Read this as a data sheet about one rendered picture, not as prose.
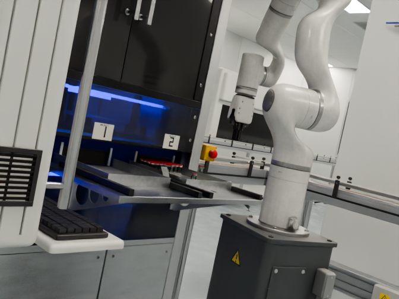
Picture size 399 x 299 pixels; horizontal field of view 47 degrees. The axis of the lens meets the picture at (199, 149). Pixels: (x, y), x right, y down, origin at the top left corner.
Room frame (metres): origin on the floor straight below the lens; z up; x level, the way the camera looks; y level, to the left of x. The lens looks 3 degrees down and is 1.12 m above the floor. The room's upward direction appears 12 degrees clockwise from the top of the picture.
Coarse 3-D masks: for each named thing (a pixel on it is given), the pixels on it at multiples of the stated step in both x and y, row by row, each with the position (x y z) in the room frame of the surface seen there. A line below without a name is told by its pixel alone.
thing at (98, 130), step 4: (96, 124) 1.63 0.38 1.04; (100, 124) 1.64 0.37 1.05; (104, 124) 1.65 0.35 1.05; (108, 124) 1.67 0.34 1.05; (96, 128) 1.63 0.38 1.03; (100, 128) 1.64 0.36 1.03; (104, 128) 1.66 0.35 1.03; (108, 128) 1.67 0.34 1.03; (112, 128) 1.68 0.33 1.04; (96, 132) 1.63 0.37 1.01; (100, 132) 1.65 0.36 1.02; (108, 132) 1.67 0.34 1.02; (112, 132) 1.68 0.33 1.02; (92, 136) 1.62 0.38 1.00; (96, 136) 1.64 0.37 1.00; (100, 136) 1.65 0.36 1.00; (108, 136) 1.67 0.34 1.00; (108, 140) 1.68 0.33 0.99
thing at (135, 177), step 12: (60, 156) 1.59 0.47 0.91; (84, 168) 1.47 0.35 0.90; (96, 168) 1.43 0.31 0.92; (108, 168) 1.72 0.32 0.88; (120, 168) 1.76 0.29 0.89; (132, 168) 1.71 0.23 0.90; (120, 180) 1.42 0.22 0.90; (132, 180) 1.45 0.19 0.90; (144, 180) 1.49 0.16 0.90; (156, 180) 1.53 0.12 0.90; (168, 180) 1.56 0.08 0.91
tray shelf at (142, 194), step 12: (60, 168) 1.51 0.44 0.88; (84, 180) 1.38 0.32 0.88; (108, 192) 1.29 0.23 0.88; (120, 192) 1.30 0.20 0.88; (144, 192) 1.38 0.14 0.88; (156, 192) 1.43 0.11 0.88; (168, 192) 1.47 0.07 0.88; (180, 192) 1.52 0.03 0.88; (216, 192) 1.69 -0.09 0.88; (228, 192) 1.76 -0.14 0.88; (240, 204) 1.65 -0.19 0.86; (252, 204) 1.70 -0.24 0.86
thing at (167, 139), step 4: (164, 136) 1.87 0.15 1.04; (168, 136) 1.88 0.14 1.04; (172, 136) 1.90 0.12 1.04; (176, 136) 1.92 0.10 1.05; (164, 140) 1.87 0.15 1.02; (168, 140) 1.89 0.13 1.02; (172, 140) 1.90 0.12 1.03; (176, 140) 1.92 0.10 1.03; (164, 144) 1.88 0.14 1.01; (168, 144) 1.89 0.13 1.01; (172, 144) 1.91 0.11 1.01; (176, 144) 1.92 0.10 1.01; (168, 148) 1.89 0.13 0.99; (172, 148) 1.91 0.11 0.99; (176, 148) 1.93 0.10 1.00
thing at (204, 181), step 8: (144, 168) 1.79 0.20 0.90; (152, 168) 1.76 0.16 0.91; (184, 168) 2.00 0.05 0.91; (176, 176) 1.66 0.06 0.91; (184, 176) 1.96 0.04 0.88; (200, 176) 1.93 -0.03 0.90; (208, 176) 1.90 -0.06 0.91; (192, 184) 1.65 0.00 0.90; (200, 184) 1.68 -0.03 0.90; (208, 184) 1.72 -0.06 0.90; (216, 184) 1.75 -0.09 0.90; (224, 184) 1.78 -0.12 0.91
